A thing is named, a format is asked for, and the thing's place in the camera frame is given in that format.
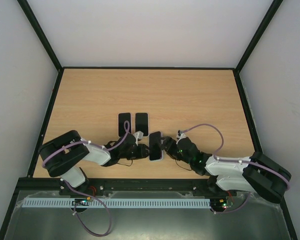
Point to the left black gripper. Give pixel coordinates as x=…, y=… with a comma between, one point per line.
x=142, y=152

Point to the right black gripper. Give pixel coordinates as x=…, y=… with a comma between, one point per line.
x=168, y=144

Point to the light blue phone case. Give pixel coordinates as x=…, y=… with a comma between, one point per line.
x=162, y=156

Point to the dark red phone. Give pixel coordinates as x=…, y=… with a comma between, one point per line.
x=142, y=123

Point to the black screen phone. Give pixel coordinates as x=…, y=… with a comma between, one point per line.
x=125, y=123

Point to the pink phone case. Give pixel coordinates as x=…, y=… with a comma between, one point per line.
x=131, y=123

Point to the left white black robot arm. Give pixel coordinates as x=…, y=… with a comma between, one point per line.
x=60, y=155

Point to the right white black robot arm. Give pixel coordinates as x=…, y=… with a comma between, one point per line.
x=256, y=174

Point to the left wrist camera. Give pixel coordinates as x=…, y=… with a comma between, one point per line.
x=138, y=135

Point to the white slotted cable duct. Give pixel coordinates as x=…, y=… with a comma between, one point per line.
x=118, y=203

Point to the black aluminium frame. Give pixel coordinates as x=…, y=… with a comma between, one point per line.
x=31, y=183

